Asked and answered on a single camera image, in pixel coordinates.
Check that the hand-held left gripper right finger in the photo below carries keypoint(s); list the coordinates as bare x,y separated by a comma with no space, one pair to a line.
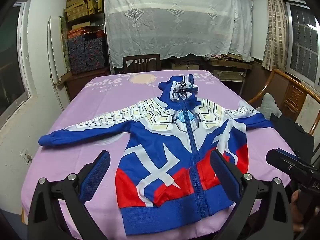
222,175

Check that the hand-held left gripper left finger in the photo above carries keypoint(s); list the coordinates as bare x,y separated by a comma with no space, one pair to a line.
96,177

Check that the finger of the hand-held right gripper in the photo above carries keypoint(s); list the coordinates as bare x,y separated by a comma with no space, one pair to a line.
282,158

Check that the blue red printed zip jacket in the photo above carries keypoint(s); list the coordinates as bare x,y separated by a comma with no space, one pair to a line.
155,140

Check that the person's right hand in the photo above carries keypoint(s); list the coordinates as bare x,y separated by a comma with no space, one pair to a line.
298,210

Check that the dark cloth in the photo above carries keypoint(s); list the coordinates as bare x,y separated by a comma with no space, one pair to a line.
295,135

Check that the grey cloth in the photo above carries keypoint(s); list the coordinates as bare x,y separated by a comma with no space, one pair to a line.
270,105

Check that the wooden armchair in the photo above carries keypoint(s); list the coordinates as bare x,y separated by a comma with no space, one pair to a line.
295,97

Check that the pink printed blanket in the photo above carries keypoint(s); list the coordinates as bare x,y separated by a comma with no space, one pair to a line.
100,105

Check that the brown wooden shelf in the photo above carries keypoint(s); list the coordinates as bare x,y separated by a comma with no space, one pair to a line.
82,82

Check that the barred window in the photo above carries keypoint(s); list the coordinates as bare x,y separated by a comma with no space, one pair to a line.
302,42

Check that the dark wooden chair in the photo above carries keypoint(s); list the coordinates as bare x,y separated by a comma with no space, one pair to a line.
128,63

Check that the stack of blue patterned boxes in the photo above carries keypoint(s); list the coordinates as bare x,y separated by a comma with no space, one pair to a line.
85,55

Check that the beige patterned curtain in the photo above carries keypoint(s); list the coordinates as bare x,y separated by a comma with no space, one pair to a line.
275,30

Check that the white boards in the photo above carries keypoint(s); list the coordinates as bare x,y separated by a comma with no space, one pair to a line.
55,50

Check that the green patterned board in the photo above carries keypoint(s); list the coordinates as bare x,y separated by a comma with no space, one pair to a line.
64,45

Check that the plain glass window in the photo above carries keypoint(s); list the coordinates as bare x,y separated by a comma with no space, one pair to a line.
10,55

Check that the white lace cloth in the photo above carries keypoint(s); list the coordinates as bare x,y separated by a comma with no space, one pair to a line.
175,30

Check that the woven yellow box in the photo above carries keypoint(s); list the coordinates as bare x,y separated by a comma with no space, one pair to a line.
80,13
80,1

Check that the yellow carton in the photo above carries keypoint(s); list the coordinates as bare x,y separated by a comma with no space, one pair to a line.
99,2

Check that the wall socket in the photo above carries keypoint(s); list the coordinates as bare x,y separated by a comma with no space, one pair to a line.
26,156

